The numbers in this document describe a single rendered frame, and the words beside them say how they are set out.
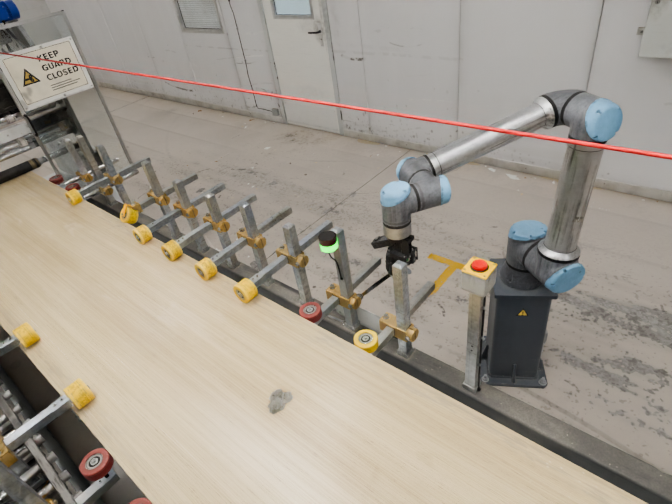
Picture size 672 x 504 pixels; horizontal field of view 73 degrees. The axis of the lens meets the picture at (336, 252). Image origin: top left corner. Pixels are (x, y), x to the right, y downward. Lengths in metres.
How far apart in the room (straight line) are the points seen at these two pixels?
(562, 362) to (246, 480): 1.84
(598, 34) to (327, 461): 3.24
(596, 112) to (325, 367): 1.13
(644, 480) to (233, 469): 1.10
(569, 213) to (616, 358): 1.18
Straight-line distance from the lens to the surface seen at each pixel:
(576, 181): 1.73
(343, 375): 1.43
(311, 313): 1.63
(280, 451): 1.34
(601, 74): 3.83
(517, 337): 2.32
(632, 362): 2.80
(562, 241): 1.86
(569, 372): 2.66
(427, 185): 1.42
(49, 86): 3.63
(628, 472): 1.59
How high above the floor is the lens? 2.03
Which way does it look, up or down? 37 degrees down
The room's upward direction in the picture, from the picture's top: 10 degrees counter-clockwise
